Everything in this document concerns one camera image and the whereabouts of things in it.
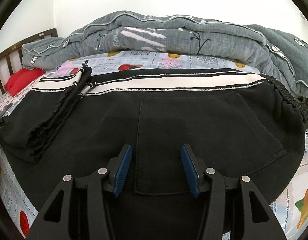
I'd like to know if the fruit print bed cover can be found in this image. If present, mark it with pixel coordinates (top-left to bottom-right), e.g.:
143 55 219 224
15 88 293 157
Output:
0 50 308 239

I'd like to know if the dark wooden headboard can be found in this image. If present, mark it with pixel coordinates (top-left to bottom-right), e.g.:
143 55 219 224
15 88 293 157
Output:
0 28 58 95

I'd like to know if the grey quilted duvet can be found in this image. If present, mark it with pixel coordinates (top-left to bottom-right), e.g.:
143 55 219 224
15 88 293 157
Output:
21 11 308 99

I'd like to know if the red pillow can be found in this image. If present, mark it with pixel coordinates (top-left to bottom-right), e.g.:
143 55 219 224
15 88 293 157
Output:
4 68 46 96

